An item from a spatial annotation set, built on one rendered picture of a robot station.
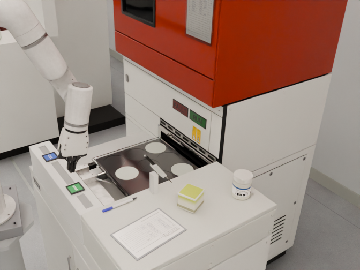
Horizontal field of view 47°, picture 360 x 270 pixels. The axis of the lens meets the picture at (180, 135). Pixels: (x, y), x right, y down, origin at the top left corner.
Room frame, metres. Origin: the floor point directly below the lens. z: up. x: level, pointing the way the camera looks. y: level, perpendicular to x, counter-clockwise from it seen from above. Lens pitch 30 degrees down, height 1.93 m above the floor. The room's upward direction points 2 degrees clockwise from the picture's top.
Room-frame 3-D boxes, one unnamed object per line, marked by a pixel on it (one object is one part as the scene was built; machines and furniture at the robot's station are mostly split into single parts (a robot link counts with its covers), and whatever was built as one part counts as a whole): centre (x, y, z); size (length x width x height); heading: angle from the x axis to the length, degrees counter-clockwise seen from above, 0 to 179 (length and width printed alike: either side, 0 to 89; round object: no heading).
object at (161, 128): (1.65, -0.02, 0.89); 0.44 x 0.02 x 0.10; 37
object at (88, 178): (1.41, 0.38, 0.89); 0.08 x 0.03 x 0.03; 127
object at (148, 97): (1.80, 0.07, 1.02); 0.82 x 0.03 x 0.40; 37
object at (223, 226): (1.15, -0.02, 0.89); 0.62 x 0.35 x 0.14; 127
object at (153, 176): (1.25, 0.08, 1.03); 0.06 x 0.04 x 0.13; 127
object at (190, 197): (1.17, -0.05, 1.00); 0.07 x 0.07 x 0.07; 60
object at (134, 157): (1.52, 0.14, 0.90); 0.34 x 0.34 x 0.01; 37
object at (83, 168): (1.47, 0.43, 0.89); 0.08 x 0.03 x 0.03; 127
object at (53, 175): (1.35, 0.47, 0.89); 0.55 x 0.09 x 0.14; 37
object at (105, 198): (1.34, 0.34, 0.87); 0.36 x 0.08 x 0.03; 37
